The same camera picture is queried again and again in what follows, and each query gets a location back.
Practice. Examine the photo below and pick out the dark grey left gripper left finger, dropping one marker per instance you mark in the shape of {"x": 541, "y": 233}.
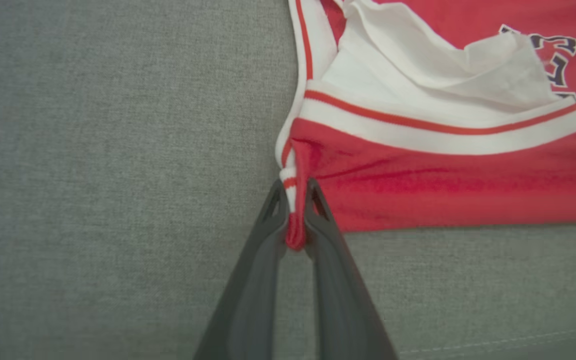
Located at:
{"x": 248, "y": 310}

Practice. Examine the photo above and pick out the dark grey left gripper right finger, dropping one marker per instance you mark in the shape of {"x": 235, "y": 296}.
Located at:
{"x": 343, "y": 310}

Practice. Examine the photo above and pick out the red jersey white striped trim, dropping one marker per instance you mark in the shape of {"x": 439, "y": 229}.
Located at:
{"x": 443, "y": 185}

